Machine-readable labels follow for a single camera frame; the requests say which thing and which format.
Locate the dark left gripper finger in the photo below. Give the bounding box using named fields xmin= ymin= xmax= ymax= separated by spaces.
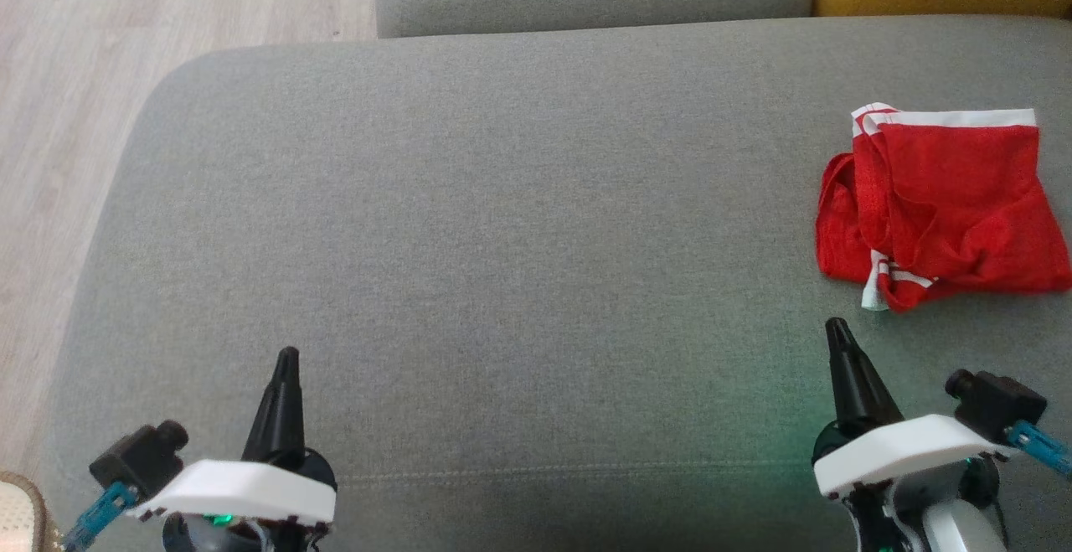
xmin=287 ymin=347 xmax=307 ymax=461
xmin=243 ymin=347 xmax=288 ymax=461

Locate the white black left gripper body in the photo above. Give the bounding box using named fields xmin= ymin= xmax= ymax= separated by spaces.
xmin=130 ymin=451 xmax=336 ymax=528

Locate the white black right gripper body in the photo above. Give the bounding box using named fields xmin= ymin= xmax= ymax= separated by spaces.
xmin=812 ymin=414 xmax=1018 ymax=498

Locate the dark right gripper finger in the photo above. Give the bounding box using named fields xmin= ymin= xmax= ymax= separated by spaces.
xmin=836 ymin=317 xmax=904 ymax=434
xmin=825 ymin=317 xmax=868 ymax=440

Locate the red white basketball jersey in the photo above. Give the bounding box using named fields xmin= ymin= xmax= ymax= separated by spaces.
xmin=817 ymin=102 xmax=1072 ymax=314

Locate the cream woven laundry basket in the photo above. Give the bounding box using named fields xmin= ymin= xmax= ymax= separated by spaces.
xmin=0 ymin=472 xmax=53 ymax=552

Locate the grey fabric ottoman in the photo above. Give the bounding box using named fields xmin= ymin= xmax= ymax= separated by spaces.
xmin=38 ymin=16 xmax=1072 ymax=552

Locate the blue right camera connector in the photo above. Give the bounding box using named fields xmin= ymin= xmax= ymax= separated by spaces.
xmin=1005 ymin=420 xmax=1072 ymax=477

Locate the blue camera connector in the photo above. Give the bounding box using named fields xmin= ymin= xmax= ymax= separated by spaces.
xmin=63 ymin=481 xmax=139 ymax=551
xmin=1005 ymin=420 xmax=1072 ymax=477

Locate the blue left camera connector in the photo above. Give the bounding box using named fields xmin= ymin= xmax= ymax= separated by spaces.
xmin=63 ymin=481 xmax=139 ymax=551

